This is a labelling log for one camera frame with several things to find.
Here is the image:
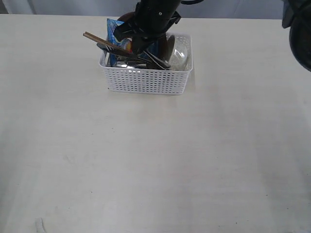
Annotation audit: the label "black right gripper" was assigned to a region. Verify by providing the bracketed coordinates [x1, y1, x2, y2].
[114, 0, 181, 54]

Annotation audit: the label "silver metal fork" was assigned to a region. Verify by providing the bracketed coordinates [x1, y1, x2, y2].
[104, 45, 171, 70]

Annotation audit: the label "brown wooden chopstick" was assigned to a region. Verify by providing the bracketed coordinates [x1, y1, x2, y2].
[83, 32, 132, 55]

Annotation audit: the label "silver table knife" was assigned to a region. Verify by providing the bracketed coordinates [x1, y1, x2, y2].
[97, 43, 137, 58]

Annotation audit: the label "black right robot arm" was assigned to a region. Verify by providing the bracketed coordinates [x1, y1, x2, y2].
[114, 0, 311, 70]

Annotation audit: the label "blue chips bag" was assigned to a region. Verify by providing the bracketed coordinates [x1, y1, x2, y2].
[106, 18, 161, 67]

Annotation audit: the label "brown wooden plate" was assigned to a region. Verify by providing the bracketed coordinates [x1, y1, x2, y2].
[118, 12, 169, 61]

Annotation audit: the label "stainless steel cup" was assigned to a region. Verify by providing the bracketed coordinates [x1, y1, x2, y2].
[113, 61, 147, 69]

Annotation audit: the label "speckled white ceramic bowl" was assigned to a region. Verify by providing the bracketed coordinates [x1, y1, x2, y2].
[166, 35, 189, 71]

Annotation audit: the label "white plastic woven basket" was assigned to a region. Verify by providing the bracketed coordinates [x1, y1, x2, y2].
[99, 33, 193, 95]

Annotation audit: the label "white backdrop curtain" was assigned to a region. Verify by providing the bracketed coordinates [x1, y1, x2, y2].
[0, 0, 283, 19]

